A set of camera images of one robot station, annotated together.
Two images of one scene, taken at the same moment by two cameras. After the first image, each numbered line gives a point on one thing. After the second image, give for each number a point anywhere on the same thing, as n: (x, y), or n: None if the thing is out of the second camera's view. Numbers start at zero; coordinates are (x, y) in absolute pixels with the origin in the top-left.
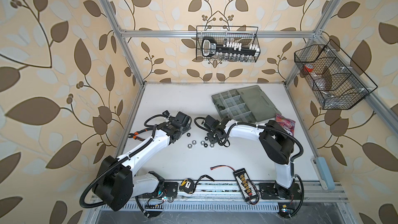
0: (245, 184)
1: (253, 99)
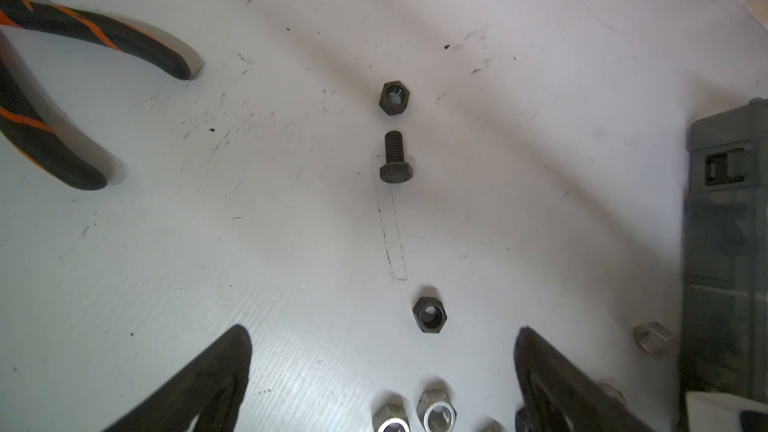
0: None
1: (725, 279)
